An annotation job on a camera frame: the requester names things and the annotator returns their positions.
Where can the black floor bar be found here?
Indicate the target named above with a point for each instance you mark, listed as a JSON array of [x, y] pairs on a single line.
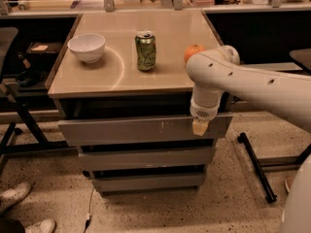
[[270, 196]]

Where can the grey drawer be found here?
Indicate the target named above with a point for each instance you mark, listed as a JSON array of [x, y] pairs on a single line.
[[133, 183], [141, 159], [132, 130]]

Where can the grey top drawer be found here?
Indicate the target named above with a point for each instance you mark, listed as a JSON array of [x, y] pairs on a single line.
[[132, 130]]

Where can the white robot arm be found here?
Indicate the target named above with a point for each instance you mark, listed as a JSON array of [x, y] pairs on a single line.
[[284, 95]]

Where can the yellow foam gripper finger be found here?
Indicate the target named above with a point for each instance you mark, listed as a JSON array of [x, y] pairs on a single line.
[[199, 127]]

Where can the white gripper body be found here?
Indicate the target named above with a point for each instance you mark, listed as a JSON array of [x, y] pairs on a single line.
[[203, 112]]

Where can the grey drawer cabinet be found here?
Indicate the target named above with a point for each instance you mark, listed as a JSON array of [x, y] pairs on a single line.
[[113, 87]]

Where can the white bowl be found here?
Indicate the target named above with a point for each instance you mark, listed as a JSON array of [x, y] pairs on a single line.
[[88, 47]]

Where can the tan shoe right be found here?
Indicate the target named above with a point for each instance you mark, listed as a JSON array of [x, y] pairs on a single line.
[[289, 180]]

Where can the grey middle drawer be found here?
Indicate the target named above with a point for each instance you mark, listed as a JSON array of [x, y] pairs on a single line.
[[141, 159]]

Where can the white shoe lower left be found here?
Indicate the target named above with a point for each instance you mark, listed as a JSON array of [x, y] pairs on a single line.
[[45, 226]]

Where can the orange fruit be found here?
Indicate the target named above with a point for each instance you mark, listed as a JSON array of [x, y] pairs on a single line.
[[191, 50]]

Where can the dark side table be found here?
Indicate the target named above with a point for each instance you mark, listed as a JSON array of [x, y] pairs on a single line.
[[302, 58]]

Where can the white shoe upper left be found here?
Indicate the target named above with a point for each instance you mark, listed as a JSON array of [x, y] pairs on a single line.
[[13, 196]]

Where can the green soda can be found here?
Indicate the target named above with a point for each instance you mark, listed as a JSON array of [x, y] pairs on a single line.
[[145, 42]]

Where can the white shoe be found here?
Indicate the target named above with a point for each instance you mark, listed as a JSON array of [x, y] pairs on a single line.
[[13, 196], [45, 226]]

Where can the grey bottom drawer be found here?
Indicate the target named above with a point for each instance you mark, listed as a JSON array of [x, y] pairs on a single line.
[[133, 183]]

